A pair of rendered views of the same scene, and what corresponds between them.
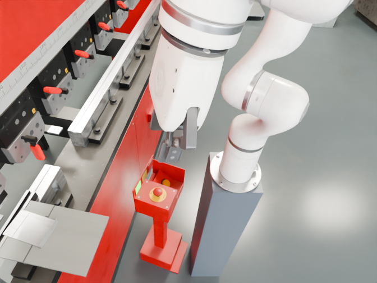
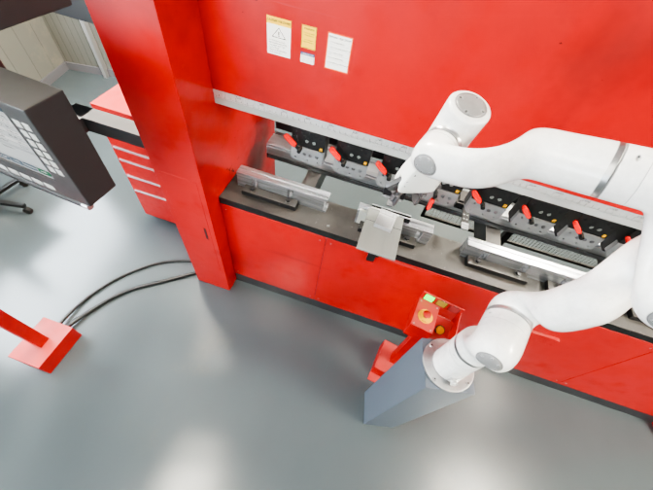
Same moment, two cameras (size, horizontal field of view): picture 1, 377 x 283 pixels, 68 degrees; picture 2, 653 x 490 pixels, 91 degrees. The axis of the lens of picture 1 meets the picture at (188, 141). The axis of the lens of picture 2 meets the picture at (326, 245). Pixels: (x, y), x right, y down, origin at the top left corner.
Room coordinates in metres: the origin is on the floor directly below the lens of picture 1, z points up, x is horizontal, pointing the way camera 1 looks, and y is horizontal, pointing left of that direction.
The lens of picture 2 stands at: (0.10, -0.62, 2.14)
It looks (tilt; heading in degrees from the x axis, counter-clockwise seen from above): 54 degrees down; 92
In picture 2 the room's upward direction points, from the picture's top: 12 degrees clockwise
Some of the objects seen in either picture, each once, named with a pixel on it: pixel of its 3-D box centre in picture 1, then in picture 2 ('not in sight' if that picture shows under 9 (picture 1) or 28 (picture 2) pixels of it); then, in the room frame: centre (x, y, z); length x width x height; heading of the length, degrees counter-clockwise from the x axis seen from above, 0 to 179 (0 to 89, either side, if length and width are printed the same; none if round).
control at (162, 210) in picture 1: (160, 188); (432, 321); (0.66, 0.10, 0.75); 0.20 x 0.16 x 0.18; 166
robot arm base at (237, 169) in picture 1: (240, 155); (459, 357); (0.61, -0.18, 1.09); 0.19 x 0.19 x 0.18
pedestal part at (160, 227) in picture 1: (160, 223); (408, 345); (0.66, 0.10, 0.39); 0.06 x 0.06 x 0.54; 76
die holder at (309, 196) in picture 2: not in sight; (283, 189); (-0.22, 0.57, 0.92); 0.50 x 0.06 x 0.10; 174
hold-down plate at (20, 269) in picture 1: (45, 231); (386, 234); (0.36, 0.45, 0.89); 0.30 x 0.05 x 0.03; 174
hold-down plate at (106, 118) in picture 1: (106, 118); (496, 269); (0.92, 0.39, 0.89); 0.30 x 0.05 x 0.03; 174
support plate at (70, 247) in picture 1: (56, 235); (381, 232); (0.31, 0.36, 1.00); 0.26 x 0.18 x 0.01; 84
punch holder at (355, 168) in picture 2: not in sight; (354, 156); (0.10, 0.53, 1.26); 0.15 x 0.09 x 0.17; 174
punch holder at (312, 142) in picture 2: not in sight; (310, 142); (-0.10, 0.55, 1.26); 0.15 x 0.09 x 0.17; 174
